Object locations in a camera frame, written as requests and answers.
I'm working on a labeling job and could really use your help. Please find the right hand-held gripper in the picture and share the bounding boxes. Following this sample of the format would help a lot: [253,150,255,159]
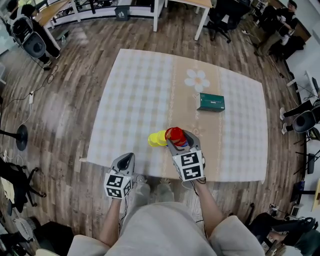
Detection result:
[166,129,206,182]

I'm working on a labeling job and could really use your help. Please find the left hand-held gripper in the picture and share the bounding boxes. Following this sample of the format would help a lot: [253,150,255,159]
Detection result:
[103,152,136,200]

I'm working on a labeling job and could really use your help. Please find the red paper cup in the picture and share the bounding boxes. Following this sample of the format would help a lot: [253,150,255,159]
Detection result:
[166,126,187,147]
[164,128,176,146]

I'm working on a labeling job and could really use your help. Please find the yellow paper cup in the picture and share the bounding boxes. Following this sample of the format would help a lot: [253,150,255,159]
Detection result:
[156,129,168,147]
[147,132,161,148]

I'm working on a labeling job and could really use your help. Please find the person's left forearm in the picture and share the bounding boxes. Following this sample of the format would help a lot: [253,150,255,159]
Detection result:
[98,197,123,247]

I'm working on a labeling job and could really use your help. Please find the person's right forearm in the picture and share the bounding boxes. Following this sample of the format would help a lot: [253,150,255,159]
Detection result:
[193,178,225,237]

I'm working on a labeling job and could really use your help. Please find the person's grey trousers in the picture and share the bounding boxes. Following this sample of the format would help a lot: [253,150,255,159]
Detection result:
[124,181,198,213]

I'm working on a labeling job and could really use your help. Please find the green cardboard box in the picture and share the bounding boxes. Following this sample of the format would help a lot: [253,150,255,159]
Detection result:
[196,92,226,113]

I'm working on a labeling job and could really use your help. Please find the checkered flower tablecloth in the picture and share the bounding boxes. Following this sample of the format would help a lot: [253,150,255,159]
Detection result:
[79,48,270,185]

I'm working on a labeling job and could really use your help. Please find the person's beige shirt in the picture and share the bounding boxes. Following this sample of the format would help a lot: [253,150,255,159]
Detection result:
[67,201,266,256]

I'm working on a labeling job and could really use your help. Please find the black round-base stand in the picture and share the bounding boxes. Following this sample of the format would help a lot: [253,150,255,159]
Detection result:
[0,124,29,152]

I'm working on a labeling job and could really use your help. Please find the black office chair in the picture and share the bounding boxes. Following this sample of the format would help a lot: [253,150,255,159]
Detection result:
[206,0,252,45]
[246,202,317,251]
[0,157,47,217]

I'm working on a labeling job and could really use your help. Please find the square wooden table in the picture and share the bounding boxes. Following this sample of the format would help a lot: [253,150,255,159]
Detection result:
[152,0,213,41]

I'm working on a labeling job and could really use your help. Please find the grey waste bin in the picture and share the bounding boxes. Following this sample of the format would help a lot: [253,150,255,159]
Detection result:
[114,5,131,22]

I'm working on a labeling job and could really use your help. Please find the black metal railing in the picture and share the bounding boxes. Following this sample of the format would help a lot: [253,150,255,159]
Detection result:
[37,0,156,16]

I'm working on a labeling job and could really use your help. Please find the long wooden table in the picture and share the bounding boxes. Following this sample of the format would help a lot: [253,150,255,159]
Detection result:
[33,0,82,51]

